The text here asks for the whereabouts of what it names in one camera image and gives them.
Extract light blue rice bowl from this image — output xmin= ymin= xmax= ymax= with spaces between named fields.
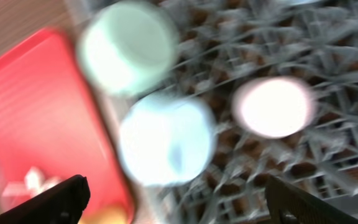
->
xmin=117 ymin=92 xmax=217 ymax=187

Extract mint green bowl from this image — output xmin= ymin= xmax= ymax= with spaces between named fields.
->
xmin=76 ymin=1 xmax=179 ymax=96

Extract white plastic fork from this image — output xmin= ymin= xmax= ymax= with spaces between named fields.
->
xmin=2 ymin=167 xmax=62 ymax=198

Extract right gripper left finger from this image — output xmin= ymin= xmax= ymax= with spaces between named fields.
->
xmin=0 ymin=175 xmax=91 ymax=224

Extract yellow plastic cup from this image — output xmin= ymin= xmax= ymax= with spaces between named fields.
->
xmin=78 ymin=204 xmax=131 ymax=224

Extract white plastic cup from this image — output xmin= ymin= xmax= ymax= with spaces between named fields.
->
xmin=231 ymin=76 xmax=317 ymax=139

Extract red serving tray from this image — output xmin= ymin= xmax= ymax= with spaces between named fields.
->
xmin=0 ymin=29 xmax=134 ymax=222

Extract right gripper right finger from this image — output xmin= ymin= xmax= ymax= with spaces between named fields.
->
xmin=265 ymin=175 xmax=358 ymax=224

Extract grey dishwasher rack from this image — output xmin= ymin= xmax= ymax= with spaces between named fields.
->
xmin=134 ymin=1 xmax=358 ymax=223

